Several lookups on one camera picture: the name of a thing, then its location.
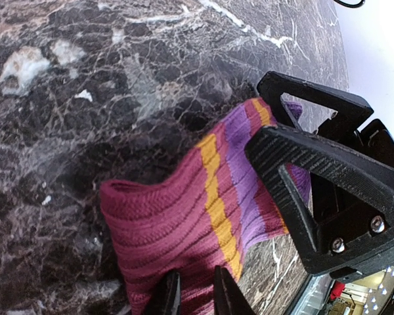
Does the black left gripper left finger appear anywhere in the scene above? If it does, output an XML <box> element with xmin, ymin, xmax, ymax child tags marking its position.
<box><xmin>142</xmin><ymin>270</ymin><xmax>181</xmax><ymax>315</ymax></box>

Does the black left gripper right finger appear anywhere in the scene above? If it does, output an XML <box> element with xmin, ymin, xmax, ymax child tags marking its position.
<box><xmin>213</xmin><ymin>266</ymin><xmax>255</xmax><ymax>315</ymax></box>

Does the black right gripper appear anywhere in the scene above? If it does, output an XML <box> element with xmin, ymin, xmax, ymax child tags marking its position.
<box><xmin>245</xmin><ymin>71</ymin><xmax>394</xmax><ymax>282</ymax></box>

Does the purple maroon striped sock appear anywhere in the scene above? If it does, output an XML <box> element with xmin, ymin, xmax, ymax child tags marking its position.
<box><xmin>100</xmin><ymin>97</ymin><xmax>313</xmax><ymax>315</ymax></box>

